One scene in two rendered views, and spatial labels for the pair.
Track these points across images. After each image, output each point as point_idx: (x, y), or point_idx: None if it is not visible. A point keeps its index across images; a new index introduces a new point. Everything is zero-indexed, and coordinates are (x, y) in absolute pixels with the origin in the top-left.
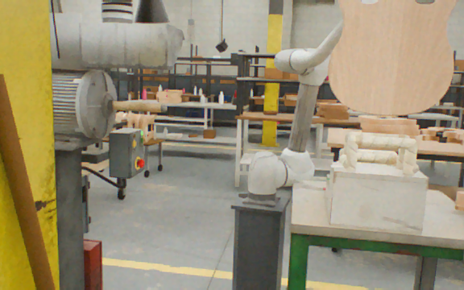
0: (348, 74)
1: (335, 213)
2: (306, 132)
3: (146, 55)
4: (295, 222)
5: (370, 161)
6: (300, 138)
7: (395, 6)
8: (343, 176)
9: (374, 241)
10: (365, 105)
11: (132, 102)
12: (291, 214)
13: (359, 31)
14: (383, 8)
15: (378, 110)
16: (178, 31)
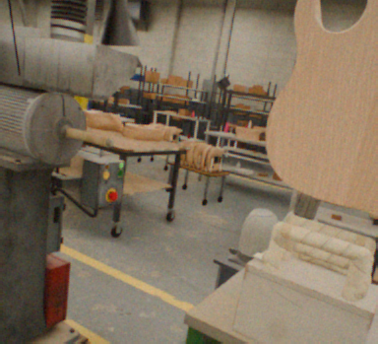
0: (290, 135)
1: (240, 317)
2: (316, 198)
3: (75, 80)
4: (192, 312)
5: (322, 259)
6: (306, 203)
7: (376, 39)
8: (256, 273)
9: None
10: (307, 184)
11: (83, 131)
12: (203, 299)
13: (315, 73)
14: (356, 40)
15: (324, 195)
16: (126, 56)
